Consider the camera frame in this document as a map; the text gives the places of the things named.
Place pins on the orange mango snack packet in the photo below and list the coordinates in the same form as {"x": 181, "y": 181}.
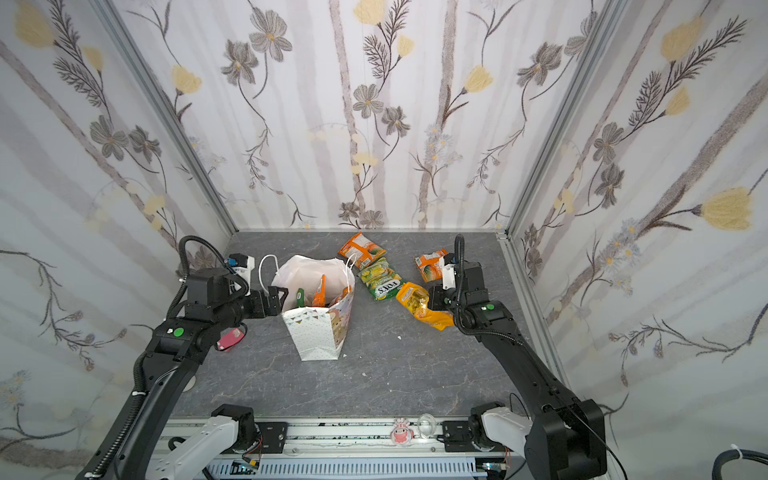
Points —
{"x": 361, "y": 251}

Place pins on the white vented cable duct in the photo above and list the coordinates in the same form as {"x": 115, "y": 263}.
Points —
{"x": 350, "y": 468}

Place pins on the yellow mango snack bag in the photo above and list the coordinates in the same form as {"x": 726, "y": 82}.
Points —
{"x": 416, "y": 300}

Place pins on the clear glass ornament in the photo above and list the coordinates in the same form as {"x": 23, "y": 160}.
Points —
{"x": 426, "y": 425}

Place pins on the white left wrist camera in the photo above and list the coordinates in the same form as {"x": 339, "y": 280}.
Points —
{"x": 243, "y": 265}

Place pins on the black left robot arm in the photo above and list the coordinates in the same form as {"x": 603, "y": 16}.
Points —
{"x": 212, "y": 299}

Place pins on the orange chips packet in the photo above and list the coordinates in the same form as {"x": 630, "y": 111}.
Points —
{"x": 319, "y": 297}

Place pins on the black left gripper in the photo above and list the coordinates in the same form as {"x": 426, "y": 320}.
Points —
{"x": 275, "y": 308}

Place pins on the orange white snack packet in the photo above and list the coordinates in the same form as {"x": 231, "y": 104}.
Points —
{"x": 430, "y": 265}

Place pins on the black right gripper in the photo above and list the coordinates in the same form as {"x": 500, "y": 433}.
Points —
{"x": 437, "y": 295}

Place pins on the pink eraser block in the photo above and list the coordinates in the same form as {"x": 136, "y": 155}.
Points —
{"x": 231, "y": 338}

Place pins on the white cartoon paper bag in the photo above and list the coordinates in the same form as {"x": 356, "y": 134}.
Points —
{"x": 318, "y": 333}

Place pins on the green orange Fox's packet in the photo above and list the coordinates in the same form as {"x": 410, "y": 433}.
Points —
{"x": 341, "y": 296}

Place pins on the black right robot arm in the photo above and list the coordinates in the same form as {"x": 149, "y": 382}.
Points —
{"x": 559, "y": 435}

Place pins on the green yellow candy packet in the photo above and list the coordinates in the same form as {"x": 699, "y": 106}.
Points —
{"x": 381, "y": 280}

